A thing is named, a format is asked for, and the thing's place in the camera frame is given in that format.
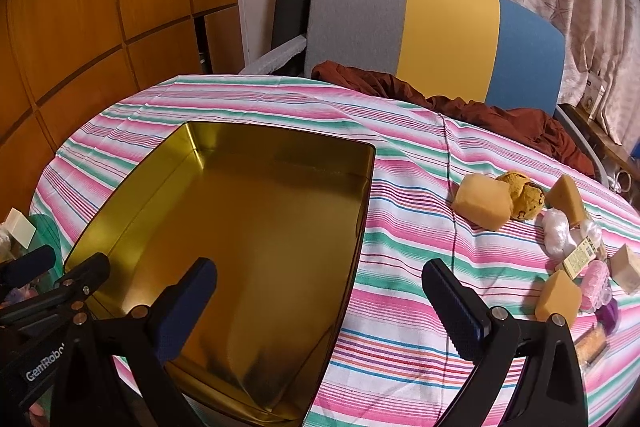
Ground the rice cracker bar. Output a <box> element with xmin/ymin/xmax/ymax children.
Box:
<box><xmin>572</xmin><ymin>324</ymin><xmax>608</xmax><ymax>368</ymax></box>

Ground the white carton box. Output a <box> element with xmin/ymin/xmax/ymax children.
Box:
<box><xmin>581</xmin><ymin>74</ymin><xmax>608</xmax><ymax>112</ymax></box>

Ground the white foam strip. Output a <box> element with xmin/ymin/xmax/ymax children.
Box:
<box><xmin>237</xmin><ymin>34</ymin><xmax>307</xmax><ymax>76</ymax></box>

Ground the green label small box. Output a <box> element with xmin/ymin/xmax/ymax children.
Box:
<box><xmin>555</xmin><ymin>242</ymin><xmax>601</xmax><ymax>280</ymax></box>

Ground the beige cube box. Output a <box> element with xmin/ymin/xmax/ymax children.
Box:
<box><xmin>607</xmin><ymin>244</ymin><xmax>640</xmax><ymax>295</ymax></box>

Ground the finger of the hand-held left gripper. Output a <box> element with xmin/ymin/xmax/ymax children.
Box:
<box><xmin>0</xmin><ymin>244</ymin><xmax>57</xmax><ymax>288</ymax></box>
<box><xmin>0</xmin><ymin>253</ymin><xmax>111</xmax><ymax>343</ymax></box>

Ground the pink green striped tablecloth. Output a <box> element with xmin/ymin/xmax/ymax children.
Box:
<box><xmin>30</xmin><ymin>74</ymin><xmax>640</xmax><ymax>427</ymax></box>

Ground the dark wooden side desk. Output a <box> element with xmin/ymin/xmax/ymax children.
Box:
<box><xmin>557</xmin><ymin>102</ymin><xmax>640</xmax><ymax>192</ymax></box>

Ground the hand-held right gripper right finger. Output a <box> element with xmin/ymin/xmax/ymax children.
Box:
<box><xmin>422</xmin><ymin>258</ymin><xmax>588</xmax><ymax>427</ymax></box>

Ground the gold rectangular tin box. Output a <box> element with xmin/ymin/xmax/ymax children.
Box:
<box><xmin>62</xmin><ymin>121</ymin><xmax>377</xmax><ymax>425</ymax></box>

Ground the grey yellow blue chair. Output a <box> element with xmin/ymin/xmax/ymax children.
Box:
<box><xmin>302</xmin><ymin>0</ymin><xmax>611</xmax><ymax>180</ymax></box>

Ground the clear white sweet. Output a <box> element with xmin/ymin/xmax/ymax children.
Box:
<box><xmin>537</xmin><ymin>207</ymin><xmax>576</xmax><ymax>258</ymax></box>
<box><xmin>575</xmin><ymin>219</ymin><xmax>603</xmax><ymax>249</ymax></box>

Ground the tan cake block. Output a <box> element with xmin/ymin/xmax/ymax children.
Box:
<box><xmin>544</xmin><ymin>174</ymin><xmax>587</xmax><ymax>228</ymax></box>
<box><xmin>452</xmin><ymin>173</ymin><xmax>512</xmax><ymax>232</ymax></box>
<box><xmin>534</xmin><ymin>269</ymin><xmax>583</xmax><ymax>327</ymax></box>

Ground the yellow round pastry packet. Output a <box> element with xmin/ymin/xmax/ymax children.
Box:
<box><xmin>495</xmin><ymin>171</ymin><xmax>547</xmax><ymax>222</ymax></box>

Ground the purple snack packet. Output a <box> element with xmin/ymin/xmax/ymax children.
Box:
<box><xmin>597</xmin><ymin>299</ymin><xmax>621</xmax><ymax>333</ymax></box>

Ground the brown crumpled cloth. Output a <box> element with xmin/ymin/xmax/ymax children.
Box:
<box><xmin>311</xmin><ymin>60</ymin><xmax>598</xmax><ymax>180</ymax></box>

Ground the orange wooden wardrobe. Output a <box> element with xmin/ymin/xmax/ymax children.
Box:
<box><xmin>0</xmin><ymin>0</ymin><xmax>246</xmax><ymax>218</ymax></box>

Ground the pink sweet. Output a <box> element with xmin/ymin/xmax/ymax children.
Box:
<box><xmin>580</xmin><ymin>264</ymin><xmax>613</xmax><ymax>313</ymax></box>

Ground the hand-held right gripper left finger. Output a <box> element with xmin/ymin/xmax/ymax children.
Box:
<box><xmin>60</xmin><ymin>257</ymin><xmax>218</xmax><ymax>427</ymax></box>

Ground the cream small box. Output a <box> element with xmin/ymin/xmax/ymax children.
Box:
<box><xmin>0</xmin><ymin>208</ymin><xmax>37</xmax><ymax>248</ymax></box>

